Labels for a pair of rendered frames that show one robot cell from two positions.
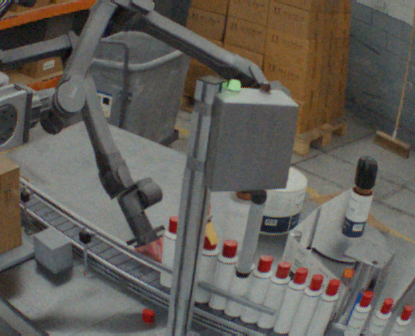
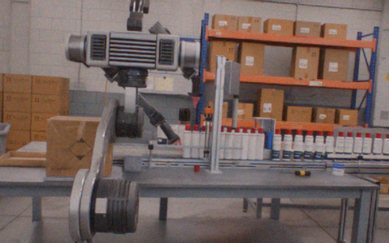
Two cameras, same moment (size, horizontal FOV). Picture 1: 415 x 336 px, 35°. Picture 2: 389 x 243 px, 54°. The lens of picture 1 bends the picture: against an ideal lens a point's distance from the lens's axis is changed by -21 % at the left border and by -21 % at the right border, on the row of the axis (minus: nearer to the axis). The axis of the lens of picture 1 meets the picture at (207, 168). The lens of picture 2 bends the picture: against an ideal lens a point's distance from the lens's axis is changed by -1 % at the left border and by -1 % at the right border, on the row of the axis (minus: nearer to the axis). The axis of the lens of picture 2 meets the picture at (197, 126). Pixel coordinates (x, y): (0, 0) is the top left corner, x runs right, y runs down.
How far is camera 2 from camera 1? 1.77 m
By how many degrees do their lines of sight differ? 46
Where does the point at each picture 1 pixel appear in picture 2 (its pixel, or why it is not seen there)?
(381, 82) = not seen: hidden behind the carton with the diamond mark
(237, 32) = (11, 120)
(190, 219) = (219, 108)
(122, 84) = not seen: outside the picture
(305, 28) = (57, 106)
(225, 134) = (231, 73)
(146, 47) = not seen: outside the picture
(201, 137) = (221, 77)
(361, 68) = not seen: hidden behind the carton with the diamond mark
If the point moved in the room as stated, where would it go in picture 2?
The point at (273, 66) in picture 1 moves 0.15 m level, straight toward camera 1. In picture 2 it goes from (37, 135) to (40, 137)
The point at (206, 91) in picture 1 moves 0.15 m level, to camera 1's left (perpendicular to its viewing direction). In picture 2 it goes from (221, 60) to (202, 57)
